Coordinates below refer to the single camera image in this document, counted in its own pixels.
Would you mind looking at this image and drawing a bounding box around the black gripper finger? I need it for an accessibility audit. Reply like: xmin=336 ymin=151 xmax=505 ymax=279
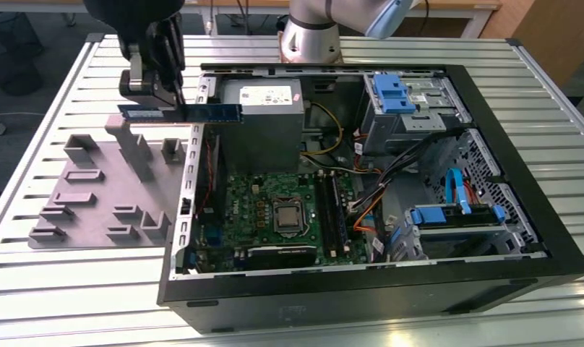
xmin=118 ymin=70 xmax=189 ymax=122

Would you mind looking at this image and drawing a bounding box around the blue RAM stick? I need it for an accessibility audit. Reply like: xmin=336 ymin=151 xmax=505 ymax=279
xmin=115 ymin=103 xmax=245 ymax=124

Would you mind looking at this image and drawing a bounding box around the black RAM slot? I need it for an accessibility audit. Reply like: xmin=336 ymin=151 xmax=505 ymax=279
xmin=317 ymin=172 xmax=336 ymax=256

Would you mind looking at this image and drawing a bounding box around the grey power supply unit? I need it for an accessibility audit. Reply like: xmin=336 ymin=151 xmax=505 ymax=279
xmin=206 ymin=78 xmax=305 ymax=174

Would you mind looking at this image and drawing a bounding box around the grey parts rack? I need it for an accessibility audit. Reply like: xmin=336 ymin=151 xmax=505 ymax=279
xmin=26 ymin=113 xmax=186 ymax=250

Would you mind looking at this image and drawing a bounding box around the black bin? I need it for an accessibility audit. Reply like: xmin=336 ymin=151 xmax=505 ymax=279
xmin=0 ymin=10 xmax=46 ymax=98

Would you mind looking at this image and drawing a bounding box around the green motherboard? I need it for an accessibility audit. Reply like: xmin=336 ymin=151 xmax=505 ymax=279
xmin=197 ymin=171 xmax=370 ymax=270

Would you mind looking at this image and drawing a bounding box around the metal CPU socket cover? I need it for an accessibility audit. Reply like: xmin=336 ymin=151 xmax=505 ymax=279
xmin=270 ymin=197 xmax=306 ymax=238

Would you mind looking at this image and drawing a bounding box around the silver CPU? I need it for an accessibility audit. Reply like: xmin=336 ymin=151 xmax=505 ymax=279
xmin=276 ymin=207 xmax=301 ymax=226

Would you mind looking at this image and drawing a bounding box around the blue drive latch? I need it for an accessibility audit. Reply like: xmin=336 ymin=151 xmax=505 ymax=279
xmin=372 ymin=74 xmax=418 ymax=113

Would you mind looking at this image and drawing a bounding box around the black graphics card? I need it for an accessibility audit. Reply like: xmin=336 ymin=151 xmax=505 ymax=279
xmin=245 ymin=244 xmax=317 ymax=270

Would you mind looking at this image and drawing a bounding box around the metal drive cage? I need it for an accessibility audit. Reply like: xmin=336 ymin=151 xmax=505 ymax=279
xmin=361 ymin=74 xmax=470 ymax=153

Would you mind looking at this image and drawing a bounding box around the hard disk in blue carrier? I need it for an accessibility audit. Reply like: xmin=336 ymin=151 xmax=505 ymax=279
xmin=409 ymin=204 xmax=508 ymax=227

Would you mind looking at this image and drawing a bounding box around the black open PC case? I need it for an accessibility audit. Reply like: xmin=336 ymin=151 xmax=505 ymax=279
xmin=154 ymin=61 xmax=584 ymax=335

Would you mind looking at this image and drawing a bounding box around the metal disk bay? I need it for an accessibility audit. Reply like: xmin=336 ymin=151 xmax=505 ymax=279
xmin=385 ymin=207 xmax=537 ymax=261

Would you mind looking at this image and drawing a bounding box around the wooden cabinet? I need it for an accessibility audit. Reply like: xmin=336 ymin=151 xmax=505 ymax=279
xmin=478 ymin=0 xmax=584 ymax=87

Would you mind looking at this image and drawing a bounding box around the yellow wire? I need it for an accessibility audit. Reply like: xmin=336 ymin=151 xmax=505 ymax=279
xmin=301 ymin=103 xmax=344 ymax=156

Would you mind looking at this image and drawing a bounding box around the orange wire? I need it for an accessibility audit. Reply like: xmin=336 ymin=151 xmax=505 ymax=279
xmin=353 ymin=197 xmax=385 ymax=232

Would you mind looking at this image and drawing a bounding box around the blue flat wire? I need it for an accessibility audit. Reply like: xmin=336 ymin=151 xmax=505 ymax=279
xmin=444 ymin=168 xmax=472 ymax=214

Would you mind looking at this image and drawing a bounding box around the red wire bundle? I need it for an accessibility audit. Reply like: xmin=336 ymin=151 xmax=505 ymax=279
xmin=462 ymin=180 xmax=481 ymax=207

